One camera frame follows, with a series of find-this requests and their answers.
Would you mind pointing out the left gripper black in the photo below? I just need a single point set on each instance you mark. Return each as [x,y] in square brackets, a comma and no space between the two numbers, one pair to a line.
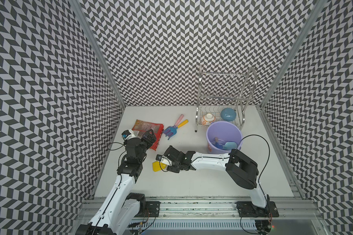
[151,137]

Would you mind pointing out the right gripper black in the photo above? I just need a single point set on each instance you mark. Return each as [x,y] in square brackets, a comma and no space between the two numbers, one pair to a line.
[175,170]

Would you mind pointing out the blue fork yellow handle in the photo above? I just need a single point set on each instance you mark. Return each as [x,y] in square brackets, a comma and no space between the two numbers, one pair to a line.
[173,130]

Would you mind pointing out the yellow plastic shovel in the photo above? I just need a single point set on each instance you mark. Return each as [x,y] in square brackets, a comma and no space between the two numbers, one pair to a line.
[159,166]

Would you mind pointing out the purple rake pink handle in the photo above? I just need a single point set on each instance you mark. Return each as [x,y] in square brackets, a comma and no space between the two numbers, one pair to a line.
[167,130]

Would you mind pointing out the purple plastic bucket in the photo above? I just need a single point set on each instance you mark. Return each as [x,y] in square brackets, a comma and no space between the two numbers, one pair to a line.
[225,131]

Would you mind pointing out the blue plastic trowel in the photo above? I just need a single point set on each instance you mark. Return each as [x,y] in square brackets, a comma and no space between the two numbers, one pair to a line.
[220,144]

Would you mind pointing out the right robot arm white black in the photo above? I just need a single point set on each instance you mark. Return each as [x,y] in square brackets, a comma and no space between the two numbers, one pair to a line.
[241,168]

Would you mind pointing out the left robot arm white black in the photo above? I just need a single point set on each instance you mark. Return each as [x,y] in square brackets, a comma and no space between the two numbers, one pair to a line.
[121,205]

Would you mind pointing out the white orange patterned bowl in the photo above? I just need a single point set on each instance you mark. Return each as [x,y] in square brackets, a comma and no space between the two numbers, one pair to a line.
[208,119]

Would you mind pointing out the blue bowl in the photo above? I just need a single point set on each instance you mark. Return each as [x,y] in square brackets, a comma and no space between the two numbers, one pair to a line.
[228,114]

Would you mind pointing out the silver metal dish rack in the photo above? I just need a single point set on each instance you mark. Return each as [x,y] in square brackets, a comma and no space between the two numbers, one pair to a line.
[220,90]

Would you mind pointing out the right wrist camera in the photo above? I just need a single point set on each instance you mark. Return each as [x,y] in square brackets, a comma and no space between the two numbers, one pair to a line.
[163,160]

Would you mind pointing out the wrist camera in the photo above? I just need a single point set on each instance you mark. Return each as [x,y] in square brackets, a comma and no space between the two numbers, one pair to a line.
[128,134]
[163,160]

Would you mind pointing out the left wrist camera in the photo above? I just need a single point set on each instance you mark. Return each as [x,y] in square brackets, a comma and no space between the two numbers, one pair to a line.
[128,134]

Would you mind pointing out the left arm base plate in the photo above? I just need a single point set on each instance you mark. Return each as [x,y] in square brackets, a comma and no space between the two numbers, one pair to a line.
[149,209]

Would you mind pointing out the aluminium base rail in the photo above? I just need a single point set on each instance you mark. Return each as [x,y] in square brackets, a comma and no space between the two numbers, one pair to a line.
[213,215]

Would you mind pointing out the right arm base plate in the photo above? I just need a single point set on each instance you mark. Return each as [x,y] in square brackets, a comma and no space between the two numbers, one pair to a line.
[247,209]

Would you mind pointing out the aluminium frame post right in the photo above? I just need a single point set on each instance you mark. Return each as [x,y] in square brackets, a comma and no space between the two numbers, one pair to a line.
[297,191]

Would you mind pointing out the aluminium frame post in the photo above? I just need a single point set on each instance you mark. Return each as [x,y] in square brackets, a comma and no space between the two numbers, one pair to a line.
[297,191]
[80,16]

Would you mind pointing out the aluminium frame post left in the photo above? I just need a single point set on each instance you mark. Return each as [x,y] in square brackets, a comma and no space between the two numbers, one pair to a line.
[80,16]

